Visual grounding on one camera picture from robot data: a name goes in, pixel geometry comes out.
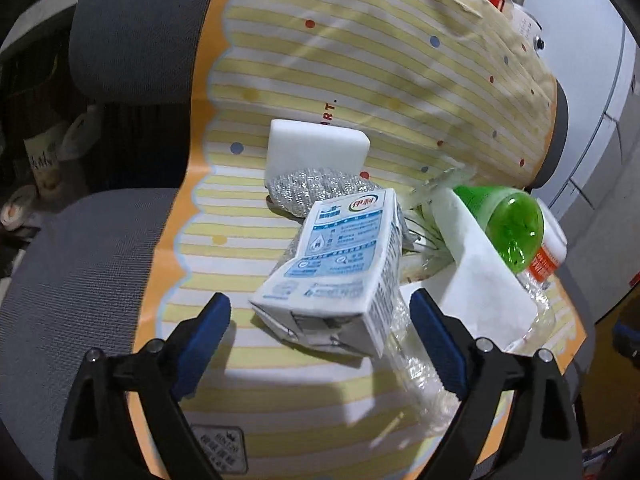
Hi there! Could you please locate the round white container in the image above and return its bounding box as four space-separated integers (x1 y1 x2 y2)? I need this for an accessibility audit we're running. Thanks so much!
0 186 37 232

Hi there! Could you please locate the clear plastic wrapper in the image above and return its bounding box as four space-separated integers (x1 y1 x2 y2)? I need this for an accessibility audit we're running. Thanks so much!
399 164 477 281

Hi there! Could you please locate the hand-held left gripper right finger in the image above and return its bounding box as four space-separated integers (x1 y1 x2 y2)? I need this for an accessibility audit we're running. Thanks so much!
409 289 586 480

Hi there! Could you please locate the white tissue paper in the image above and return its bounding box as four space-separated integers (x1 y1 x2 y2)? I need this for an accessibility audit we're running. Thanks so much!
429 187 537 352

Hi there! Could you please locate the blue and white milk carton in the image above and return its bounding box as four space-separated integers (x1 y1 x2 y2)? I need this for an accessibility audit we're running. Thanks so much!
248 188 405 359

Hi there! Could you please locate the white appliance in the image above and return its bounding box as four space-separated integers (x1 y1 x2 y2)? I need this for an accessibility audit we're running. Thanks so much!
510 4 547 56

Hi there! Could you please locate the white plastic bag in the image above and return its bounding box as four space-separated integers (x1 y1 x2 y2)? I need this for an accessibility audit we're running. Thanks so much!
24 104 103 192

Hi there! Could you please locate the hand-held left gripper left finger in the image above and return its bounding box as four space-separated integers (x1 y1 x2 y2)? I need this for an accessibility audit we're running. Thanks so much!
55 292 236 480

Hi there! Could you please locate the grey office chair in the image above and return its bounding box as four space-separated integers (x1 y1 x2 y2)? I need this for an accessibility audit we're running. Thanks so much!
0 0 601 480

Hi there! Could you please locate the steel wool scrubber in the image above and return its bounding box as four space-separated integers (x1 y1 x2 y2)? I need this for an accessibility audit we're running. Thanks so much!
265 169 387 220

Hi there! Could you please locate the white sponge block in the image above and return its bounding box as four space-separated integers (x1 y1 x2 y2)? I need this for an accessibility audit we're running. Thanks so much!
265 119 372 188

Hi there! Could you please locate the green plastic bottle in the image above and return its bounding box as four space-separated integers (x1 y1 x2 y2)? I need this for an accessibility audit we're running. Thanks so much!
452 185 545 275

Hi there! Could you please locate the clear plastic bag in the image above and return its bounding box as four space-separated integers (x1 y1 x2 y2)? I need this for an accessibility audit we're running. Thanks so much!
385 295 468 438

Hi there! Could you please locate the yellow striped cloth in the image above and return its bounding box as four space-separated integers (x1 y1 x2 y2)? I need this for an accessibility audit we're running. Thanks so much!
131 0 588 480

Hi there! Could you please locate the white jar with orange label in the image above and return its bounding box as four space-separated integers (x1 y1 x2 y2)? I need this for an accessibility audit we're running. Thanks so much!
520 197 568 285

